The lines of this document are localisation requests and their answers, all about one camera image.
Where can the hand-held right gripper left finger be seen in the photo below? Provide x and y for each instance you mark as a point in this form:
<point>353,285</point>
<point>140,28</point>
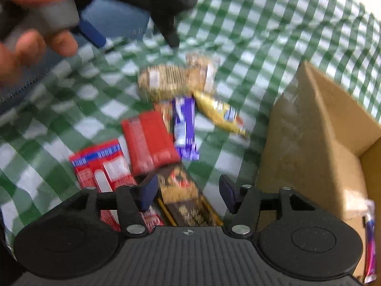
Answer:
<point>148,195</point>

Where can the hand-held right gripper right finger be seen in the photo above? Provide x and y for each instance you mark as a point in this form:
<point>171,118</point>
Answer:
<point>227,195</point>

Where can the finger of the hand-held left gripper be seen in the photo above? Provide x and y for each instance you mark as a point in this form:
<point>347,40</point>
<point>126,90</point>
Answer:
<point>93,34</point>
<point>169,29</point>

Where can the dark brown snack bar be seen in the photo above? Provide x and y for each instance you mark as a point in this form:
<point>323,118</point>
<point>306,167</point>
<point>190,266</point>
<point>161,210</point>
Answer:
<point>181,190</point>

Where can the red white snack packet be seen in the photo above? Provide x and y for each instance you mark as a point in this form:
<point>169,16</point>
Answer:
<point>80,169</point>
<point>96,166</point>
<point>117,163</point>

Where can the beige oat snack packet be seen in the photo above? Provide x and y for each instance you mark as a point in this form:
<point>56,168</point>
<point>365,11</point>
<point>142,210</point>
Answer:
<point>160,80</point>
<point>204,70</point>

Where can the purple snack bar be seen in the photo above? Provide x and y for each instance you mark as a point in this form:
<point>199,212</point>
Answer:
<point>184,125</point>

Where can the orange snack packet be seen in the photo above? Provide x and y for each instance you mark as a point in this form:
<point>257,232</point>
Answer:
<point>165,114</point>

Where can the yellow snack packet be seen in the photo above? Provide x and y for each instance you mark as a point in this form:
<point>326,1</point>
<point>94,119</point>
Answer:
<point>218,111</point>

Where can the brown cardboard box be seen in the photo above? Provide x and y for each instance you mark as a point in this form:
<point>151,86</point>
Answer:
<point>297,143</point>

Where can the purple pink snack packet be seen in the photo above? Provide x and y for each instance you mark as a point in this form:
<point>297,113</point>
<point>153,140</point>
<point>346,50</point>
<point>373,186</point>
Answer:
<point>370,244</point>

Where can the green checkered tablecloth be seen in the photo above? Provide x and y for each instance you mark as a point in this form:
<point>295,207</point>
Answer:
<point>253,35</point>

